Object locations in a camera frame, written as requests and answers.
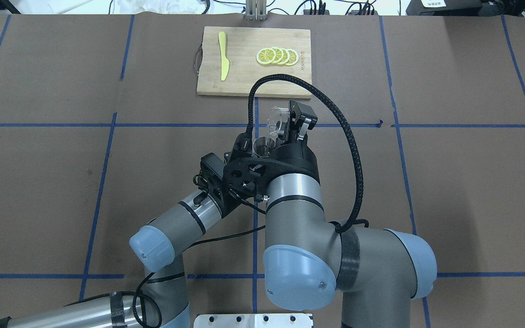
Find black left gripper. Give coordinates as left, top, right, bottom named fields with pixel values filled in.
left=193, top=133, right=252, bottom=219

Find bamboo cutting board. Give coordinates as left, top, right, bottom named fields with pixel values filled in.
left=196, top=26, right=313, bottom=96

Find rear lemon slice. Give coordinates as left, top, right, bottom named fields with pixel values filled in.
left=284, top=49, right=299, bottom=67

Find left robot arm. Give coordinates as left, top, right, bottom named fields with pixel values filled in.
left=0, top=129, right=252, bottom=328

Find aluminium frame post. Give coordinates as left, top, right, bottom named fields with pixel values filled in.
left=244, top=0, right=268, bottom=21

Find black braided right cable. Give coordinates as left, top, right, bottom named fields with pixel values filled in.
left=247, top=74, right=369, bottom=234

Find clear glass cup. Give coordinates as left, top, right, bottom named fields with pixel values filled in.
left=265, top=106, right=290, bottom=152

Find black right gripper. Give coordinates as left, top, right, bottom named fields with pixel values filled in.
left=223, top=101, right=319, bottom=203

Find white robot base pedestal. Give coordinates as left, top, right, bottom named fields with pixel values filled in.
left=192, top=313, right=314, bottom=328

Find steel double jigger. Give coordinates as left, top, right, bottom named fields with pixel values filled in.
left=252, top=136, right=274, bottom=158

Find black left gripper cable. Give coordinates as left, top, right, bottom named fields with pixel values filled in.
left=133, top=173, right=268, bottom=328

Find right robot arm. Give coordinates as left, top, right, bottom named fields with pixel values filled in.
left=223, top=100, right=438, bottom=328

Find yellow plastic knife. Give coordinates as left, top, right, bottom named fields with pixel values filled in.
left=217, top=31, right=230, bottom=81

